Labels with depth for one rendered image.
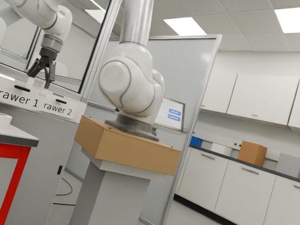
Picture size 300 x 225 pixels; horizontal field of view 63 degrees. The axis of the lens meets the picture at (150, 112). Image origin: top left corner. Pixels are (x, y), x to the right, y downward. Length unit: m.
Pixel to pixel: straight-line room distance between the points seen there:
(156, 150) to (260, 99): 3.27
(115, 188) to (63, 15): 0.80
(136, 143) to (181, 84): 1.88
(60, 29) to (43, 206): 1.13
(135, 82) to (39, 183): 1.15
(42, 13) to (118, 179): 0.72
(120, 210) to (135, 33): 0.65
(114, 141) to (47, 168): 0.95
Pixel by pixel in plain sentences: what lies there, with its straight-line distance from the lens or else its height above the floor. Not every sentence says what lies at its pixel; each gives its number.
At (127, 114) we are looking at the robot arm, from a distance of 0.97.
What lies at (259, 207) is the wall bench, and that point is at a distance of 3.51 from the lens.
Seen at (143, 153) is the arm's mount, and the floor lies 0.81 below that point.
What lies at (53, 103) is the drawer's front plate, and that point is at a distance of 1.58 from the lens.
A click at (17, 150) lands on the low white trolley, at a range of 0.88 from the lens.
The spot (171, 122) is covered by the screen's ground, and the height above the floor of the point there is 1.01.
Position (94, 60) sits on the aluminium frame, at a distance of 1.75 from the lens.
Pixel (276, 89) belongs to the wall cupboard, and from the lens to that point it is 4.05.
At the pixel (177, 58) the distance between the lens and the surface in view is 2.85.
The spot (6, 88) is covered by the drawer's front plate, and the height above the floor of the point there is 0.88.
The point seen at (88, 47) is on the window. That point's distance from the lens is 1.74.
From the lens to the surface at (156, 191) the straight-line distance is 2.62.
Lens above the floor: 0.89
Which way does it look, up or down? 4 degrees up
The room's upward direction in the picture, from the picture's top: 18 degrees clockwise
